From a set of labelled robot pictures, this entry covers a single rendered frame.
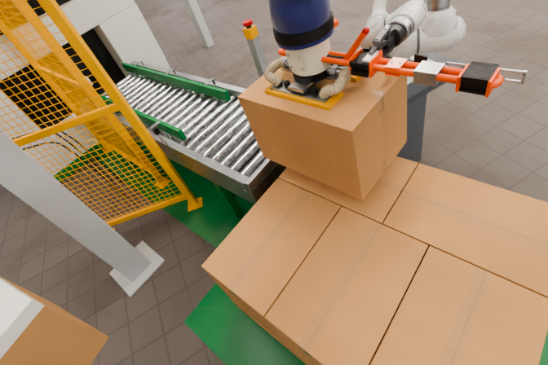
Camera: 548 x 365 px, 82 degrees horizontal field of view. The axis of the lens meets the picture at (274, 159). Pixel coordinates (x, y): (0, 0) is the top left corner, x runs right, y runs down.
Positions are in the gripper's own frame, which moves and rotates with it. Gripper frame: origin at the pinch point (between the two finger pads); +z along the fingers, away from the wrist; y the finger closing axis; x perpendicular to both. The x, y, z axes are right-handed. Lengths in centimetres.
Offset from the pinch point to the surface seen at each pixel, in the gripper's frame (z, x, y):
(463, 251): 17, -44, 65
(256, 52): -47, 110, 37
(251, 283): 72, 21, 65
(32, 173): 98, 122, 17
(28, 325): 128, 52, 23
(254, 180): 30, 54, 61
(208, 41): -162, 335, 113
